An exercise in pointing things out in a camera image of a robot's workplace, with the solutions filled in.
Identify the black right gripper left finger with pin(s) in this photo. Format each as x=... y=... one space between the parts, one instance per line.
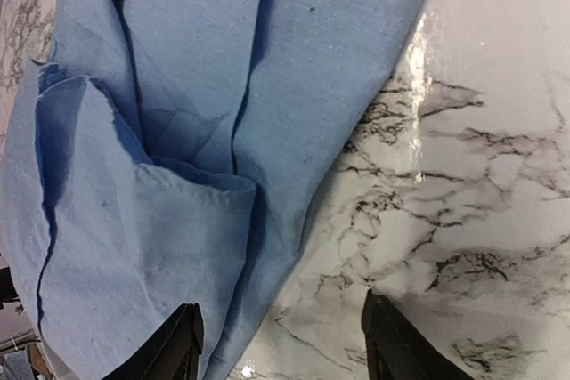
x=171 y=353

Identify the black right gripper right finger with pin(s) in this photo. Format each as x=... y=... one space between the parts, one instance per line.
x=396 y=350

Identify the light blue shirt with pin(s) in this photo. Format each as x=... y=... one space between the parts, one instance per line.
x=167 y=153

